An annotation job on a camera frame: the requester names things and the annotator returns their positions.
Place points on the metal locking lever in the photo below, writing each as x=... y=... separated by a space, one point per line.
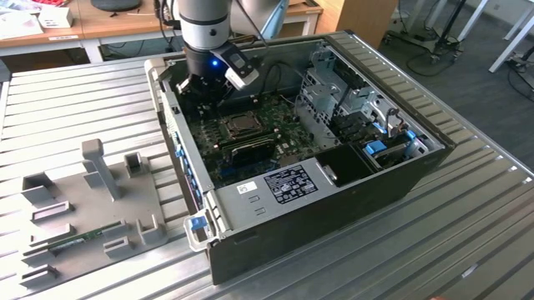
x=262 y=123
x=223 y=99

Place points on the silver CPU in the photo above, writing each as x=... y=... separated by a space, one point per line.
x=242 y=122

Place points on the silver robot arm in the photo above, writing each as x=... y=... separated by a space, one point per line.
x=204 y=18

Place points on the CPU socket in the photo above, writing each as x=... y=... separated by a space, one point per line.
x=226 y=128

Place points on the installed RAM stick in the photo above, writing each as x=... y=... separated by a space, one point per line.
x=246 y=142

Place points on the green motherboard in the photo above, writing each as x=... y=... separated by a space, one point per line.
x=291 y=125

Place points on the wooden desk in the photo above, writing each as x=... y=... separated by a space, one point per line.
x=124 y=22

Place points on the metal drive cage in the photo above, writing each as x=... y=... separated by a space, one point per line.
x=321 y=93

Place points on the black round object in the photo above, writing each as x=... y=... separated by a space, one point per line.
x=115 y=4

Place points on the grey power supply unit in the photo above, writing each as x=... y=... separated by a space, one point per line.
x=250 y=203

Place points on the white cardboard box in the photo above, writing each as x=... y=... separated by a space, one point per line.
x=56 y=17

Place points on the wooden cabinet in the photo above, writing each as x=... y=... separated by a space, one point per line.
x=363 y=18

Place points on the blue case latch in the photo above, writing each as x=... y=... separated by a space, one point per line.
x=196 y=224

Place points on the blue disk carrier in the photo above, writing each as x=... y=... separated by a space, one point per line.
x=375 y=147

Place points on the white plastic bag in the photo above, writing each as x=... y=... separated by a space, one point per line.
x=16 y=26

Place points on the silver disk bay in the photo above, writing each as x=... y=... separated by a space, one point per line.
x=391 y=154

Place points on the grey parts rack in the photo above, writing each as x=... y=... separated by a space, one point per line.
x=83 y=212

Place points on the blue plastic clip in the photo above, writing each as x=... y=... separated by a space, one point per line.
x=410 y=135

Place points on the black open PC case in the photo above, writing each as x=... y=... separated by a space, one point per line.
x=313 y=234

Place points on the green RAM stick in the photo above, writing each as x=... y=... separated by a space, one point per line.
x=75 y=240

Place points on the black rolling stand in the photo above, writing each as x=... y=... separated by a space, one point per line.
x=449 y=31

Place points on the white table leg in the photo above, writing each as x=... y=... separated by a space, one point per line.
x=471 y=20

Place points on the white table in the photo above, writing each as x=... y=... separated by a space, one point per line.
x=512 y=47

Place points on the white tape strip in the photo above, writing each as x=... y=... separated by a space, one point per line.
x=469 y=271

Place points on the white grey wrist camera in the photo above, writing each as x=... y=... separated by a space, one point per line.
x=242 y=73

